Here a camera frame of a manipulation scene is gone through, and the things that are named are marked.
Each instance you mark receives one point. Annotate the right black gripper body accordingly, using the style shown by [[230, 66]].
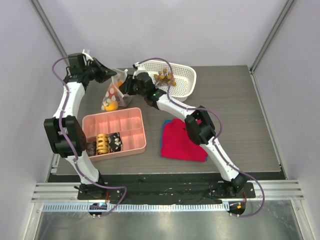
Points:
[[128, 86]]

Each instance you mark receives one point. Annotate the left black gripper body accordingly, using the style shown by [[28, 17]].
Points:
[[95, 71]]

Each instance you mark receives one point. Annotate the fake yellow grape bunch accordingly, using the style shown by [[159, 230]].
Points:
[[163, 77]]

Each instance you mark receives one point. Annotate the clear polka dot zip bag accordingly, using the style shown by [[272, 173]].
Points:
[[122, 99]]

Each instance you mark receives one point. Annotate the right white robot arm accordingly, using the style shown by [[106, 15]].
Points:
[[199, 125]]

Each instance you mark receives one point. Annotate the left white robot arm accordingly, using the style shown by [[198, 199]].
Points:
[[64, 133]]

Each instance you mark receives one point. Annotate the yellow fake fruit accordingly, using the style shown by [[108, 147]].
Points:
[[112, 106]]

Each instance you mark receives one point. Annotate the pink divided organizer tray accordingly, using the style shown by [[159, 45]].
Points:
[[127, 122]]

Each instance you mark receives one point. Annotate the white perforated plastic basket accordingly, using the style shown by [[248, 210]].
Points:
[[185, 77]]

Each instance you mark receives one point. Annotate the black white patterned sock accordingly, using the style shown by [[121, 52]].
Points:
[[114, 142]]

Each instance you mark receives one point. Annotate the yellow patterned rolled sock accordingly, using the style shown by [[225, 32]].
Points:
[[102, 144]]

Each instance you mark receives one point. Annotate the brown patterned rolled sock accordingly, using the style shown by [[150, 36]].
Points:
[[91, 148]]

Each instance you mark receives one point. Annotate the blue folded cloth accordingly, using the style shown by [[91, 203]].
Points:
[[162, 132]]

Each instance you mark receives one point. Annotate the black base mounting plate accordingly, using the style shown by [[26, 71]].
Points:
[[117, 181]]

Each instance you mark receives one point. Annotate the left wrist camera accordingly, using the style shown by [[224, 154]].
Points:
[[79, 61]]

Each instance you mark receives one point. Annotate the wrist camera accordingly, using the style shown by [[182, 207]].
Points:
[[138, 68], [79, 61]]

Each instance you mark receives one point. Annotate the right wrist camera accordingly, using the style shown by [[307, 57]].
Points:
[[138, 68]]

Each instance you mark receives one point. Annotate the left aluminium frame post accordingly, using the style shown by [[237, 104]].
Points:
[[48, 27]]

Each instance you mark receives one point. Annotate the aluminium frame post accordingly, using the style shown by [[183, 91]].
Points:
[[48, 27], [286, 9]]

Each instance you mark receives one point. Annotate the slotted white cable duct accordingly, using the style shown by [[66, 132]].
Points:
[[97, 207]]

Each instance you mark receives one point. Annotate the right aluminium frame post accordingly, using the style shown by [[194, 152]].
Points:
[[286, 9]]

